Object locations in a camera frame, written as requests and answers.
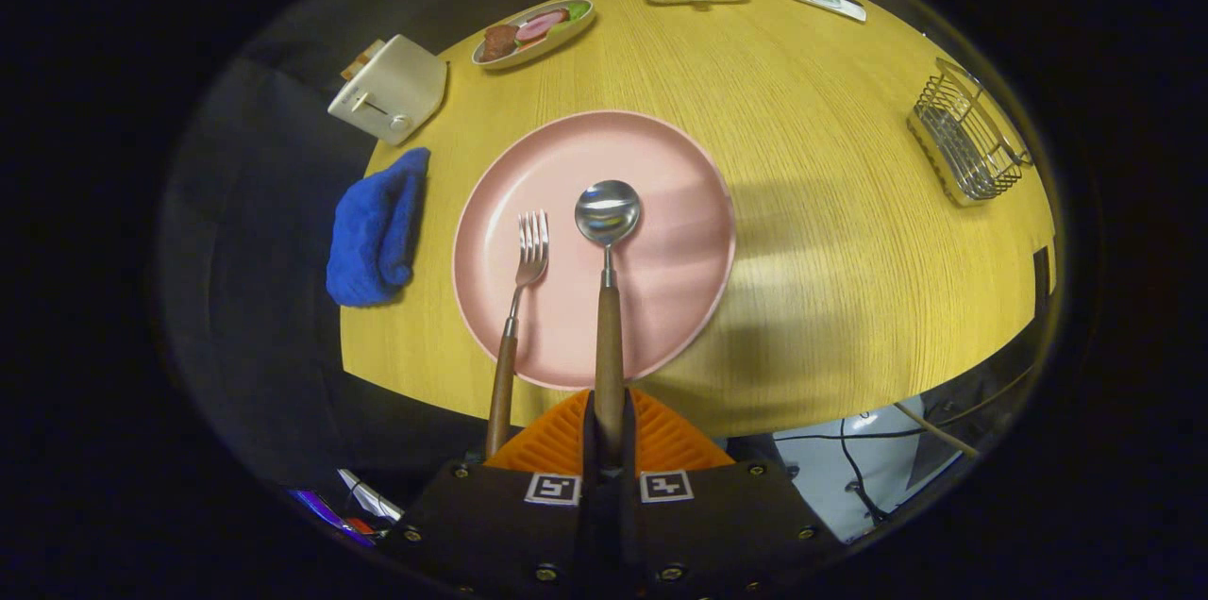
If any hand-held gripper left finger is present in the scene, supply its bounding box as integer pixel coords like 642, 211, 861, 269
382, 390, 605, 600

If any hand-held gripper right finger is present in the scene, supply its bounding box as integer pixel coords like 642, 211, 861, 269
604, 388, 841, 596

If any wooden handled fork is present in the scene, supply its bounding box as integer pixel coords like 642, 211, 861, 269
485, 209, 551, 459

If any wooden handled spoon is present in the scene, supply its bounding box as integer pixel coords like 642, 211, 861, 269
575, 179, 643, 464

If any pink plate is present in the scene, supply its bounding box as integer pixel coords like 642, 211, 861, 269
452, 109, 738, 392

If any blue towel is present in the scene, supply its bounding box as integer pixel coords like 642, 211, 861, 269
326, 147, 431, 308

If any black backdrop cloth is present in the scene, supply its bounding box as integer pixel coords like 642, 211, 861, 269
156, 0, 907, 507

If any white toaster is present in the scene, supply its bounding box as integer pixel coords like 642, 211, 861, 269
327, 34, 448, 146

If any grey plate of food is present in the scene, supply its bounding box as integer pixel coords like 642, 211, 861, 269
471, 0, 596, 71

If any pink ham slice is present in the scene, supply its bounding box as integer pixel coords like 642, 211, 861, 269
515, 10, 567, 42

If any white square coaster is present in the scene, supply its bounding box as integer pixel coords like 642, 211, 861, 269
781, 0, 867, 23

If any black cable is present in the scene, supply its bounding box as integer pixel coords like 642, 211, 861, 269
772, 416, 931, 525

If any metal wire basket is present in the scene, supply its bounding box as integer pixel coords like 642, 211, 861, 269
907, 58, 1034, 208

